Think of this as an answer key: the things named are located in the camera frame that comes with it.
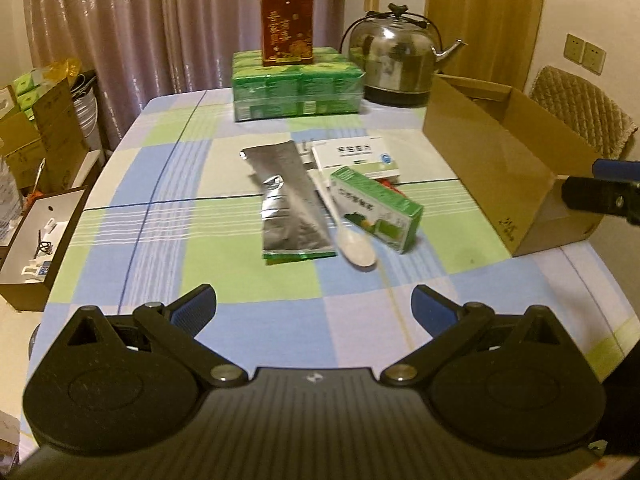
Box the white blue medicine box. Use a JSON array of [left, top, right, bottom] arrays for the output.
[[311, 135, 403, 181]]

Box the silver foil pouch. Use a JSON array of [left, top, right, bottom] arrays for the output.
[[240, 141, 336, 263]]

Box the tall open cardboard carton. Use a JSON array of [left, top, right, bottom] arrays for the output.
[[0, 77, 91, 196]]

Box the steel glass kettle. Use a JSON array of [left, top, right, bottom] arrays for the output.
[[341, 4, 468, 108]]

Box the red gold tea tin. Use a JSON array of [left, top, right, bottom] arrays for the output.
[[260, 0, 315, 67]]

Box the white printed plastic bag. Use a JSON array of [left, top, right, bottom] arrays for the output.
[[0, 155, 26, 241]]

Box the white plastic spoon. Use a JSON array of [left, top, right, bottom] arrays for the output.
[[306, 167, 378, 268]]

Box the brown cardboard box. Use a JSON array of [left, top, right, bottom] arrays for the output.
[[422, 74, 603, 257]]

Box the white metal bucket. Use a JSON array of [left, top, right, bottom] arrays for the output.
[[72, 72, 103, 153]]

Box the stack of green packs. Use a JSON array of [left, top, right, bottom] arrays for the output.
[[12, 69, 53, 111]]

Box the quilted beige chair cushion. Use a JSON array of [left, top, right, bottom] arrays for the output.
[[529, 66, 640, 161]]

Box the green medicine box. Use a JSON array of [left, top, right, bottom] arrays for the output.
[[328, 166, 425, 253]]

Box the mauve curtain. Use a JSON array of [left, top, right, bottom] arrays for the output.
[[22, 0, 348, 151]]

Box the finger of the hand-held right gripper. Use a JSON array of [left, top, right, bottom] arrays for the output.
[[591, 157, 640, 181], [560, 175, 640, 226]]

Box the wooden door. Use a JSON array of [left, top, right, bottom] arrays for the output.
[[425, 0, 548, 93]]

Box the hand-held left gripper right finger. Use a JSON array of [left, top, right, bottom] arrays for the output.
[[380, 284, 563, 388]]

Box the yellow plastic bag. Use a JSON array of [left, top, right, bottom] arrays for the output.
[[45, 57, 82, 81]]

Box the green tissue multipack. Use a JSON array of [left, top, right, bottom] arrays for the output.
[[231, 47, 366, 122]]

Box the shallow dark brown box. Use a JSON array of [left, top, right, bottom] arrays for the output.
[[0, 186, 90, 311]]

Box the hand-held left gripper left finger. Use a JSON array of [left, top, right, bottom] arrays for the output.
[[65, 283, 248, 388]]

